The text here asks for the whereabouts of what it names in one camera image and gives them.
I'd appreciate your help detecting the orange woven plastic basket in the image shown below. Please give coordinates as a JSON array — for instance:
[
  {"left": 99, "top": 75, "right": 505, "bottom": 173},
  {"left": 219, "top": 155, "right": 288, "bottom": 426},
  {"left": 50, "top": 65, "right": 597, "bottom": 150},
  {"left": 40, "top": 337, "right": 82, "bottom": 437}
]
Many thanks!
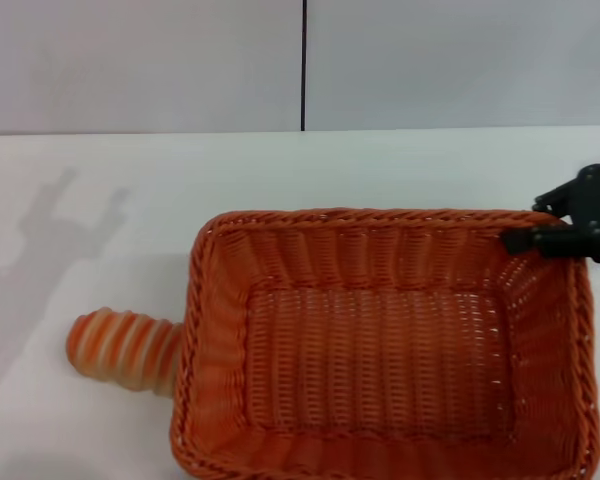
[{"left": 168, "top": 207, "right": 600, "bottom": 480}]

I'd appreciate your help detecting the striped orange bread loaf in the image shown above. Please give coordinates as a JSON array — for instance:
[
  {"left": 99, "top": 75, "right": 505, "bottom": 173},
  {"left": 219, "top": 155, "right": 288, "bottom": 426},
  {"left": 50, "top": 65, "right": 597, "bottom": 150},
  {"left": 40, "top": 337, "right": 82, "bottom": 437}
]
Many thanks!
[{"left": 65, "top": 308, "right": 185, "bottom": 396}]

